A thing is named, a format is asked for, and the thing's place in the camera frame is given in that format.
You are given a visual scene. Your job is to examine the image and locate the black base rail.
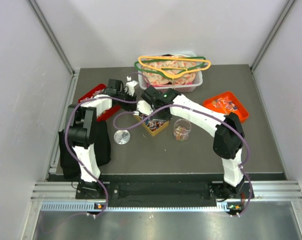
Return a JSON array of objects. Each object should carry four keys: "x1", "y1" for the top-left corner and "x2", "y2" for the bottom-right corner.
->
[{"x1": 76, "y1": 173, "x2": 244, "y2": 208}]

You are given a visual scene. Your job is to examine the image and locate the gold candy tin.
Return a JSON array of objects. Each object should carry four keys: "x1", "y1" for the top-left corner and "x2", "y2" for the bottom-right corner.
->
[{"x1": 134, "y1": 114, "x2": 169, "y2": 136}]

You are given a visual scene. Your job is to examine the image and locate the black cloth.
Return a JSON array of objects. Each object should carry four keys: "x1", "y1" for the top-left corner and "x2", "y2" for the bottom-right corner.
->
[{"x1": 58, "y1": 121, "x2": 111, "y2": 179}]

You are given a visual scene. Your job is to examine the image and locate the red candy tray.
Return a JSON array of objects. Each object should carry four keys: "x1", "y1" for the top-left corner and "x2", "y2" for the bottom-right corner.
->
[{"x1": 78, "y1": 83, "x2": 121, "y2": 123}]

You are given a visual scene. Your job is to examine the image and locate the floral fabric item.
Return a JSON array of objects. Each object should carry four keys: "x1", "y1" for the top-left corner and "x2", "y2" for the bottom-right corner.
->
[{"x1": 140, "y1": 58, "x2": 196, "y2": 87}]

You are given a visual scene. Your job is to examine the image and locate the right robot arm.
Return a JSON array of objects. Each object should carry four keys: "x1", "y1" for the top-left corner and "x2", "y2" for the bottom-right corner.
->
[{"x1": 137, "y1": 86, "x2": 248, "y2": 200}]

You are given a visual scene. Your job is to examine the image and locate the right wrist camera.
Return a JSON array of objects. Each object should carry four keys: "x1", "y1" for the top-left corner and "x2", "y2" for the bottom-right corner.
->
[{"x1": 136, "y1": 100, "x2": 154, "y2": 116}]

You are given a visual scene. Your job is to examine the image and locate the green clothes hanger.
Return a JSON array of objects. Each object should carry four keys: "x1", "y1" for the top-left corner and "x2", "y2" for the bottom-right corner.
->
[{"x1": 134, "y1": 56, "x2": 207, "y2": 76}]

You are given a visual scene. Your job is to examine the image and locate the white plastic basket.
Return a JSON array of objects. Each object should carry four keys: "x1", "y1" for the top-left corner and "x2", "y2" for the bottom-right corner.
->
[{"x1": 134, "y1": 53, "x2": 210, "y2": 93}]

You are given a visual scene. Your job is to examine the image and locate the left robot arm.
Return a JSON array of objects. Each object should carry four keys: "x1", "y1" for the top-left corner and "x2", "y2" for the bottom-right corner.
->
[{"x1": 64, "y1": 79, "x2": 138, "y2": 199}]

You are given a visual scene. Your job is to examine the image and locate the orange candy tray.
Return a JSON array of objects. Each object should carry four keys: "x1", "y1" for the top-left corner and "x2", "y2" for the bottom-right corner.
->
[{"x1": 203, "y1": 91, "x2": 249, "y2": 123}]

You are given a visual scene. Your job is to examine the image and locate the silver jar lid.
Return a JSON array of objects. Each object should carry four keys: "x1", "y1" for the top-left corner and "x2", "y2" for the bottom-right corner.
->
[{"x1": 113, "y1": 130, "x2": 131, "y2": 145}]

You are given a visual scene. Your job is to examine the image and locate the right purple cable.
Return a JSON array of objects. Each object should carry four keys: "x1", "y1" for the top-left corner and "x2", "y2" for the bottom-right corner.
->
[{"x1": 112, "y1": 104, "x2": 253, "y2": 217}]

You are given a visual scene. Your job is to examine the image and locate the yellow clothes hanger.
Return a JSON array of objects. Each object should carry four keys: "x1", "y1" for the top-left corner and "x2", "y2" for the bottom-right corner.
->
[{"x1": 137, "y1": 55, "x2": 212, "y2": 81}]

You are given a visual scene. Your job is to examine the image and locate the clear glass jar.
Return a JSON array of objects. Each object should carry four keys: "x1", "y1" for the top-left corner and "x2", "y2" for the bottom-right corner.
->
[{"x1": 173, "y1": 118, "x2": 192, "y2": 142}]

